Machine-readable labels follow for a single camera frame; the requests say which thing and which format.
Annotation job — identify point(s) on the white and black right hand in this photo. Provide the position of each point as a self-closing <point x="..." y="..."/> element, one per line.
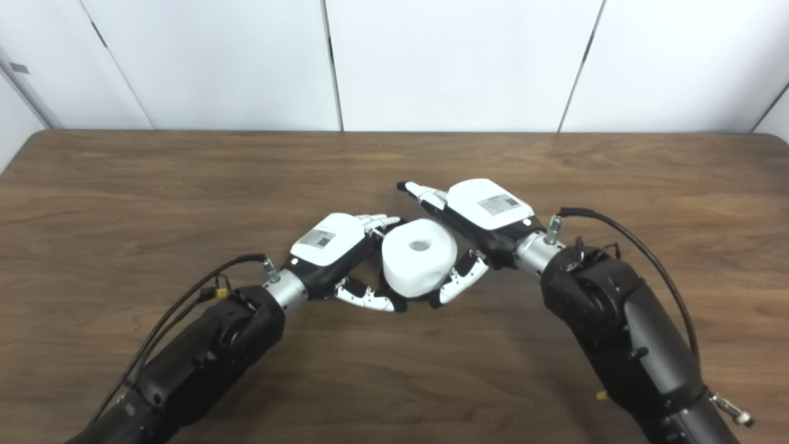
<point x="487" y="206"/>

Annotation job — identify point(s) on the white and black left hand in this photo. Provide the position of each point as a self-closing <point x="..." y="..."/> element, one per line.
<point x="327" y="240"/>

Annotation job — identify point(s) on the round white piece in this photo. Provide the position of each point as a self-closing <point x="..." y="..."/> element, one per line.
<point x="416" y="265"/>

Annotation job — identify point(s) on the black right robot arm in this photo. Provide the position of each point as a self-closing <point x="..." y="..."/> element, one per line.
<point x="622" y="333"/>

